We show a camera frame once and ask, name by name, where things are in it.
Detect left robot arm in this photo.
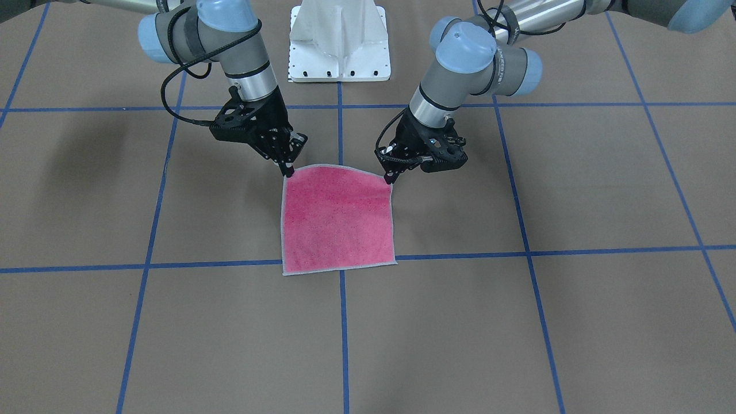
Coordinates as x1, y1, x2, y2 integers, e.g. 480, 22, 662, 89
375, 1, 734, 185

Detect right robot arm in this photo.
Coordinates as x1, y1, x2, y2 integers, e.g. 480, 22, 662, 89
101, 1, 308, 177

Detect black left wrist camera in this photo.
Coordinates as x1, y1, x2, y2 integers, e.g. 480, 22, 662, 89
420, 126, 469, 173

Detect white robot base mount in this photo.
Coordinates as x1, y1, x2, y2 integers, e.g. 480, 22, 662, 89
287, 1, 392, 82

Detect pink towel with grey hem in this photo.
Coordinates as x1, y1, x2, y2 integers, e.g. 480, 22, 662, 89
279, 163, 397, 276

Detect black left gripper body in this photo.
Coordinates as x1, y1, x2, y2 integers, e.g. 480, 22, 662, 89
382, 107, 455, 173

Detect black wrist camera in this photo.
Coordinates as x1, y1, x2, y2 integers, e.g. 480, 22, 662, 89
209, 98, 256, 145
420, 126, 469, 173

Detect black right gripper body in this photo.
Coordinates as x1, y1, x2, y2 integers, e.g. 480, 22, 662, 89
229, 86, 293, 162

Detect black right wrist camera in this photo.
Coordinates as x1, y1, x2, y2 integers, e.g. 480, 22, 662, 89
209, 98, 256, 145

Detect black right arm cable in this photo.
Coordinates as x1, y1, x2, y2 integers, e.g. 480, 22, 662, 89
160, 6, 264, 127

